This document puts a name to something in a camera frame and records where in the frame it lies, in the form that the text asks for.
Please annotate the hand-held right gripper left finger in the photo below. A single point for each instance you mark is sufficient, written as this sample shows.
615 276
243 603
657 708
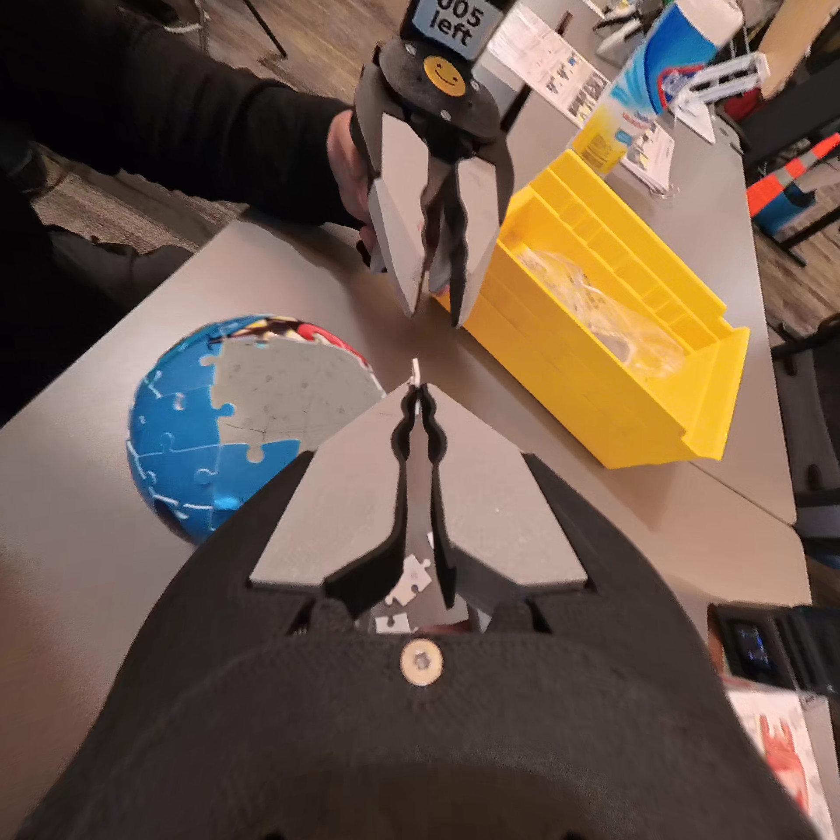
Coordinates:
334 512

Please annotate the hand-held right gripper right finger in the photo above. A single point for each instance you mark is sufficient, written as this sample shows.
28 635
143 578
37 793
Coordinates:
512 518

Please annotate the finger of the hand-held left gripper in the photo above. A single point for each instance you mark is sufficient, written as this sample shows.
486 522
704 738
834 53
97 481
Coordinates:
479 216
400 197

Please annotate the white puzzle piece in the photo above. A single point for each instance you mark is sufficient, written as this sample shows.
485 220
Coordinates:
415 374
390 622
410 581

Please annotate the blue puzzle ball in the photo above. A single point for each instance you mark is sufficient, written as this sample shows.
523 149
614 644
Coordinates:
184 446

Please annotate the person's left forearm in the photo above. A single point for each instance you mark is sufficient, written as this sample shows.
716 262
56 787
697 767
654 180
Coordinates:
197 111

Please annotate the colourful cardboard puzzle box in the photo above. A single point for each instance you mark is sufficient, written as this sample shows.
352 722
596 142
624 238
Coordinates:
781 741

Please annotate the person's left hand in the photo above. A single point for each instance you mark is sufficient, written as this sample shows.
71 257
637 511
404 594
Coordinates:
344 164

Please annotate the printed paper sheet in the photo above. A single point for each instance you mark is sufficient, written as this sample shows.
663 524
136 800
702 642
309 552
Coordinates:
544 59
653 154

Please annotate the yellow plastic storage bin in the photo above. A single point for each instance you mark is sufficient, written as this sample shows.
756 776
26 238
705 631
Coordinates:
590 407

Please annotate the clear plastic bag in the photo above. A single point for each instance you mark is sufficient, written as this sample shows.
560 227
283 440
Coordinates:
610 321

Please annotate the disinfectant wipes canister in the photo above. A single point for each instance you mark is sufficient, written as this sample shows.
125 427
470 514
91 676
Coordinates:
656 65

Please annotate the white folding stand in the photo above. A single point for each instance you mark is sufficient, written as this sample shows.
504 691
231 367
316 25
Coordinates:
722 75

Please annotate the black battery device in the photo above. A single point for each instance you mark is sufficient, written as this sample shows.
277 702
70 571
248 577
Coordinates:
748 643

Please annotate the orange traffic cone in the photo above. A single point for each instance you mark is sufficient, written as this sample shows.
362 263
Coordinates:
787 177

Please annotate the blue floor container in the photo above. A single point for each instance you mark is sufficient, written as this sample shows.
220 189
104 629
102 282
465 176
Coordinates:
791 210

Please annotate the black office chair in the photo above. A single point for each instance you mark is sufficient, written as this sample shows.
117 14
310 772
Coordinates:
814 407

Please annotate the tan desk divider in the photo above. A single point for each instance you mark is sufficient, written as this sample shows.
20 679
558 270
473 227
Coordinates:
794 46

